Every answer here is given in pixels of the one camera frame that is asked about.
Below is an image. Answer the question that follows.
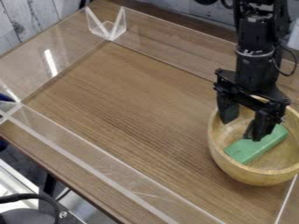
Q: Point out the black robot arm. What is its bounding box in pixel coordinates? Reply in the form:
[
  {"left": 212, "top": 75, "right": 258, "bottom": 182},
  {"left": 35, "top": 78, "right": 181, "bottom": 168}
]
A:
[{"left": 213, "top": 0, "right": 290, "bottom": 141}]

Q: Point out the black cable loop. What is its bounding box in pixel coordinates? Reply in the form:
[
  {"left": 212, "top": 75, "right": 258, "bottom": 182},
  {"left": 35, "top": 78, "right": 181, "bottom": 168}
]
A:
[{"left": 0, "top": 192, "right": 61, "bottom": 224}]

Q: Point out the blue object at edge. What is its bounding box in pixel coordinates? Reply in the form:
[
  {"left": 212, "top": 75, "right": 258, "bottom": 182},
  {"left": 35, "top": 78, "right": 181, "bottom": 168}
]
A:
[{"left": 0, "top": 93, "right": 14, "bottom": 102}]

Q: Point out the metal table bracket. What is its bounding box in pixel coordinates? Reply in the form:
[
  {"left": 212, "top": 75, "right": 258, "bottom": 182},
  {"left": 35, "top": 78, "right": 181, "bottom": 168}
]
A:
[{"left": 37, "top": 188, "right": 86, "bottom": 224}]

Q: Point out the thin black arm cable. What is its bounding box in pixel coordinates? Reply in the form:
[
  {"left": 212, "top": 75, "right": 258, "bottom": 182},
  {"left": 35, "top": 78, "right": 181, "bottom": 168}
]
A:
[{"left": 270, "top": 40, "right": 299, "bottom": 78}]

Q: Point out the clear acrylic tray wall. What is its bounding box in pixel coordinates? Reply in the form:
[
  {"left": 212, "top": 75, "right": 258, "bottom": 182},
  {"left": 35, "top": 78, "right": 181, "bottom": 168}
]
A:
[{"left": 0, "top": 1, "right": 299, "bottom": 224}]

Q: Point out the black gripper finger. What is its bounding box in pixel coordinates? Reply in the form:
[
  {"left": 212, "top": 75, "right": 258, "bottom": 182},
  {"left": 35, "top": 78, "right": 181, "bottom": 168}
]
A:
[
  {"left": 242, "top": 109, "right": 282, "bottom": 142},
  {"left": 217, "top": 93, "right": 238, "bottom": 124}
]

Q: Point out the clear acrylic corner bracket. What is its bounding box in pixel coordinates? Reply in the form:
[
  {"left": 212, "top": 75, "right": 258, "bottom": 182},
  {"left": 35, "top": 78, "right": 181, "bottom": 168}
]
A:
[{"left": 84, "top": 7, "right": 126, "bottom": 41}]

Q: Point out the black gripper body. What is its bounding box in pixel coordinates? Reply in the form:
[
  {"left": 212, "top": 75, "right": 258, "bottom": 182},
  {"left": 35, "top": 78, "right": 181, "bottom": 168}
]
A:
[{"left": 213, "top": 46, "right": 289, "bottom": 115}]

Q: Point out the green rectangular block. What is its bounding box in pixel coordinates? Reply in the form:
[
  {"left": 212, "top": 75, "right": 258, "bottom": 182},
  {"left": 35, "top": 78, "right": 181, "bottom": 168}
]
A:
[{"left": 224, "top": 125, "right": 288, "bottom": 165}]

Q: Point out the light wooden bowl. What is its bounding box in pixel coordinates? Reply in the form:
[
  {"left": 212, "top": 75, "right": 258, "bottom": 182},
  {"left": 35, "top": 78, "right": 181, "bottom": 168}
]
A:
[{"left": 208, "top": 107, "right": 299, "bottom": 186}]

